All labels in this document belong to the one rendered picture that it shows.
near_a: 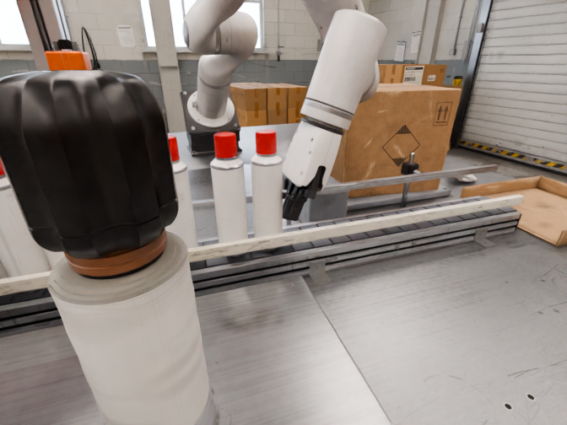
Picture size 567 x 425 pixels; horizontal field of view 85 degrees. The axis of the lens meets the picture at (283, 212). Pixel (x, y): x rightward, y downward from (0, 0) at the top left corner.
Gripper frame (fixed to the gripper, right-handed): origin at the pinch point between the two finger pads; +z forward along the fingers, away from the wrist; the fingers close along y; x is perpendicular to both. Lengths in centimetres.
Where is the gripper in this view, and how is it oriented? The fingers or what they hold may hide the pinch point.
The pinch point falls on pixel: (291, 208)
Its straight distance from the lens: 56.6
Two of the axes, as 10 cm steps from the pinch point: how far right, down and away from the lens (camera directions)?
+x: 8.9, 1.8, 4.1
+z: -3.2, 8.9, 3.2
